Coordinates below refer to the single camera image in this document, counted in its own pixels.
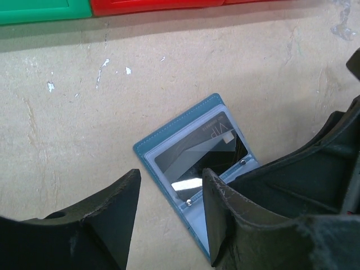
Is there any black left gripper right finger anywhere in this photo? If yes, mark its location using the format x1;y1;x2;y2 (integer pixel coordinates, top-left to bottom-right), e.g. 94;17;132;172
202;169;359;269

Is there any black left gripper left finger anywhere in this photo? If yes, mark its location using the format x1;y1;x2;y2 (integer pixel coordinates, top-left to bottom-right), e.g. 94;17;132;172
1;169;141;269

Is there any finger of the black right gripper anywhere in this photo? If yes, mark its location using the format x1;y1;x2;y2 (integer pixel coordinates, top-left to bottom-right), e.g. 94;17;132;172
229;97;359;217

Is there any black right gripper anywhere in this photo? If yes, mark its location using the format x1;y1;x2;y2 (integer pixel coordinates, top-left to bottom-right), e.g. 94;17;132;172
346;48;360;80

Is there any black card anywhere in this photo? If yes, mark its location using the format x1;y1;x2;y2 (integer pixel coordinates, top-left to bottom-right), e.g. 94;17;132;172
154;111;248;202

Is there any blue leather card holder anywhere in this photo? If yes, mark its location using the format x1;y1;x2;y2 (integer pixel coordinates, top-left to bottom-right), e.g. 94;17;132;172
133;93;260;258

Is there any red bin right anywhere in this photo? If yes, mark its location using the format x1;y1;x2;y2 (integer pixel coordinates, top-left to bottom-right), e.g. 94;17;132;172
223;0;277;6

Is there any red bin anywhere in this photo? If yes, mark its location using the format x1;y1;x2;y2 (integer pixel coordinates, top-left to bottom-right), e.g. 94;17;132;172
90;0;224;16
223;0;277;6

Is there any red bin middle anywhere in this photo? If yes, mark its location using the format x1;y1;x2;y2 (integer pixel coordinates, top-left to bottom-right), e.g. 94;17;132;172
90;0;224;16

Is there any green bin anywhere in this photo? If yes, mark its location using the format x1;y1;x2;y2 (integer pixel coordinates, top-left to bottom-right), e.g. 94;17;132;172
1;0;92;25

